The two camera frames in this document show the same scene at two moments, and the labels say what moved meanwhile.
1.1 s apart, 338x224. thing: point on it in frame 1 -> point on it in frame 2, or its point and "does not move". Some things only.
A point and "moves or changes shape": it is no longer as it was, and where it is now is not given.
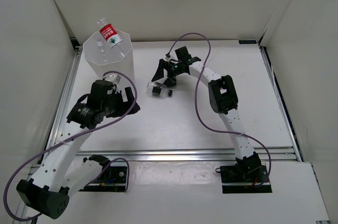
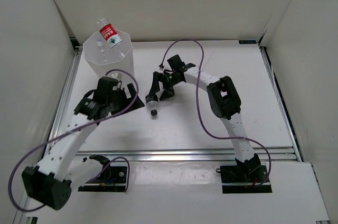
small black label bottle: (158, 90) moves or changes shape
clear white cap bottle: (108, 53) does not move
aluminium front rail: (270, 155) does not move
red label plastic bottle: (109, 33) does not move
